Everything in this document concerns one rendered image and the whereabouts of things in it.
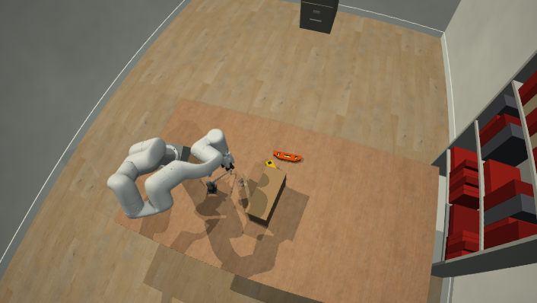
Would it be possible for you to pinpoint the orange spirit level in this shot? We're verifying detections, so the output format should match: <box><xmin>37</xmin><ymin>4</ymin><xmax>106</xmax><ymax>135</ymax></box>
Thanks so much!
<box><xmin>274</xmin><ymin>150</ymin><xmax>302</xmax><ymax>162</ymax></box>

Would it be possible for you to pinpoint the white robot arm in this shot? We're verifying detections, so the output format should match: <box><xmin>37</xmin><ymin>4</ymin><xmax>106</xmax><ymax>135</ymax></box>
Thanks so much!
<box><xmin>107</xmin><ymin>129</ymin><xmax>229</xmax><ymax>219</ymax></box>

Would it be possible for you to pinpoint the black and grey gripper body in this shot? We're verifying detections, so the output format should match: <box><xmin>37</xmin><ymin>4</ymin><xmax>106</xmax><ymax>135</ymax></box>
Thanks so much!
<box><xmin>222</xmin><ymin>149</ymin><xmax>235</xmax><ymax>168</ymax></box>

